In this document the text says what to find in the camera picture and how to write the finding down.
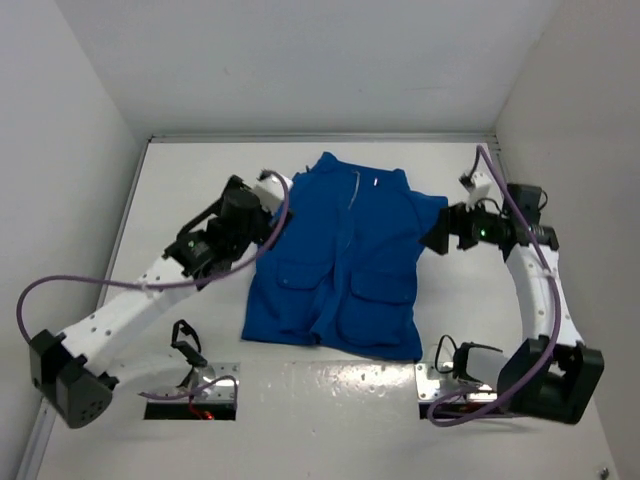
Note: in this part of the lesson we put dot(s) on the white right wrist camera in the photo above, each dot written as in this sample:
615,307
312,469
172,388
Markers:
477,185

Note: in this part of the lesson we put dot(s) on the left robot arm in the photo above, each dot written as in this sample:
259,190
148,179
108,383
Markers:
73,368

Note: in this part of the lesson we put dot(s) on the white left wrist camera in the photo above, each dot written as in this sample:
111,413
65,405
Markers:
270,192

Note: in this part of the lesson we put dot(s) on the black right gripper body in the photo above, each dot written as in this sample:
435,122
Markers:
473,226

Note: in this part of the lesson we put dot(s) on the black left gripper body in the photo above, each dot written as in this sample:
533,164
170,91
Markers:
259,231

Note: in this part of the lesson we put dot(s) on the blue zip jacket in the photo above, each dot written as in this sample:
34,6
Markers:
343,273

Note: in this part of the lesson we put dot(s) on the metal base plate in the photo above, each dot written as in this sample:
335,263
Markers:
431,385
217,383

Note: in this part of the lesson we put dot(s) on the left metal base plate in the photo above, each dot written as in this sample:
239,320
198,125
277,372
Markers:
217,383

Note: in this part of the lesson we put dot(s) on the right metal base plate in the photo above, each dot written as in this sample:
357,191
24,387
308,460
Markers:
431,385

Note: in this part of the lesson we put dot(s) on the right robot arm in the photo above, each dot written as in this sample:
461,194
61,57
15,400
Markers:
552,375

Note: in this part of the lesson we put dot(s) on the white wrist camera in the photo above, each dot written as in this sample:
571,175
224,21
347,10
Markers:
477,185
270,192

